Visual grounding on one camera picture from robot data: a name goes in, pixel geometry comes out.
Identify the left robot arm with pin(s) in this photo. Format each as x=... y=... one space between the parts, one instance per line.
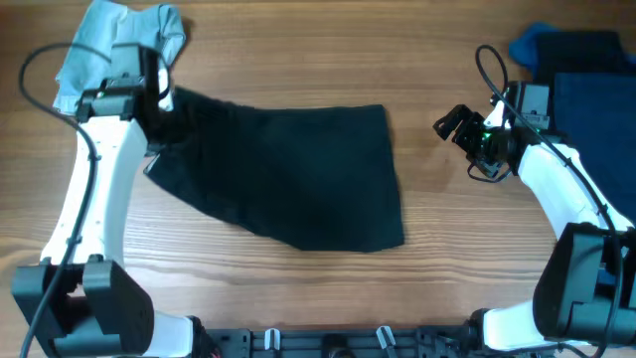
x=79 y=300

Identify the light blue folded cloth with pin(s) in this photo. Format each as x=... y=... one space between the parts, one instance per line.
x=106 y=24

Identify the navy blue garment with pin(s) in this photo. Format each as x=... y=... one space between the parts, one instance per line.
x=592 y=84

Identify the black garment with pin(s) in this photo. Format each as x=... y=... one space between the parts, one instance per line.
x=316 y=179

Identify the bright blue garment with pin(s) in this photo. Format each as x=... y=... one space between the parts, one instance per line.
x=524 y=50

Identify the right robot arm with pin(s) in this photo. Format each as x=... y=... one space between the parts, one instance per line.
x=586 y=293

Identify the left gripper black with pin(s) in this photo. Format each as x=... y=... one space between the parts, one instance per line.
x=155 y=127

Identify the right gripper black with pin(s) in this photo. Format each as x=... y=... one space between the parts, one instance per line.
x=467 y=133

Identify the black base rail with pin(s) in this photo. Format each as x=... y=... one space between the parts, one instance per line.
x=382 y=342

